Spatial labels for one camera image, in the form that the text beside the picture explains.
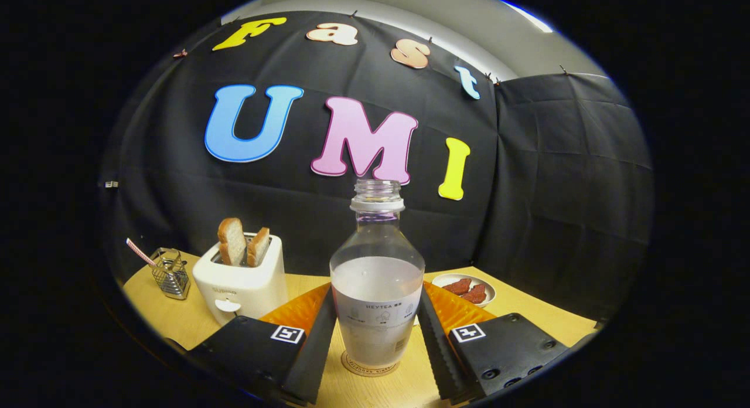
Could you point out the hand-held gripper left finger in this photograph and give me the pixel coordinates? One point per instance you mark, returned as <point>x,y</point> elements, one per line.
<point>313,349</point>

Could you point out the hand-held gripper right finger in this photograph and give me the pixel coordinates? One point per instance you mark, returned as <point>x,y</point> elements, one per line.
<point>439,349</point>

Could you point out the round brown coaster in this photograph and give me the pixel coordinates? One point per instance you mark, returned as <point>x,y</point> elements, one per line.
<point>363,371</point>

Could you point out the clear juice bottle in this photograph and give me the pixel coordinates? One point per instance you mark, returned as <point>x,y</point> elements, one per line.
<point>378,291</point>

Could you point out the red meat slice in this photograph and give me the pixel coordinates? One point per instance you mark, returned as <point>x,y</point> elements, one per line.
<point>474,293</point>
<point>457,286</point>

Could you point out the white oval plate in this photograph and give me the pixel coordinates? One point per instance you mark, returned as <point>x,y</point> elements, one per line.
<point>489,291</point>

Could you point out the white toaster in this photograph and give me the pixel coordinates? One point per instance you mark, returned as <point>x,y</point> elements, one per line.
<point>246,285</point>

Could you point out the toasted bread slice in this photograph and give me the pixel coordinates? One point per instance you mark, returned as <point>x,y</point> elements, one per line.
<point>258,248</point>
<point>232,242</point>

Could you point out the wooden table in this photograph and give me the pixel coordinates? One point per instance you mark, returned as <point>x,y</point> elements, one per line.
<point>176,320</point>

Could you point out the black backdrop cloth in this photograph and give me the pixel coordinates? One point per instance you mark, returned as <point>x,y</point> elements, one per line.
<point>556,191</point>

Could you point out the pink striped straw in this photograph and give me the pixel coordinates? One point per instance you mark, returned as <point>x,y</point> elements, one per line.
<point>139,251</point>

